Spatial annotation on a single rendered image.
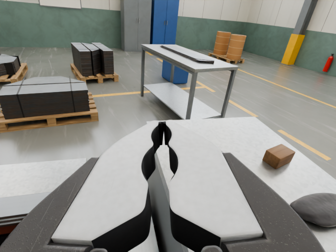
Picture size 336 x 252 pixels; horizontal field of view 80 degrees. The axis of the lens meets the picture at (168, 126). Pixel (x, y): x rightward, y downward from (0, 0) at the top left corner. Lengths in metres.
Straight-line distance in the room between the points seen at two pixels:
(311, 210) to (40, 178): 1.10
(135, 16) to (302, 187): 7.79
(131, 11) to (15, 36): 3.83
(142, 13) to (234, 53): 3.57
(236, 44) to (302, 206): 7.48
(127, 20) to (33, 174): 7.27
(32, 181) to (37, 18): 7.54
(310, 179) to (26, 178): 1.21
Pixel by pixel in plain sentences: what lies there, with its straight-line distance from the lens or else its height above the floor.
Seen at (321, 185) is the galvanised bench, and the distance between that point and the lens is 0.88.
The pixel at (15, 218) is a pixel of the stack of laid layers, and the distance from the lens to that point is 0.95.
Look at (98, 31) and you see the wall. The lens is 8.56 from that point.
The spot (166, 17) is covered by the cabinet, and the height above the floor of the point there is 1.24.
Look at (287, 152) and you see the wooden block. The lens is 0.87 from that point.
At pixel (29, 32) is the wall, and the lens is 8.52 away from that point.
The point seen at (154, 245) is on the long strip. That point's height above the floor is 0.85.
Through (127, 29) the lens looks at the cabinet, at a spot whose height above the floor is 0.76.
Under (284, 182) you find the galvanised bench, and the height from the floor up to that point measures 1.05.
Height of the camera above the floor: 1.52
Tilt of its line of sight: 30 degrees down
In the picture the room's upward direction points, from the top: 6 degrees clockwise
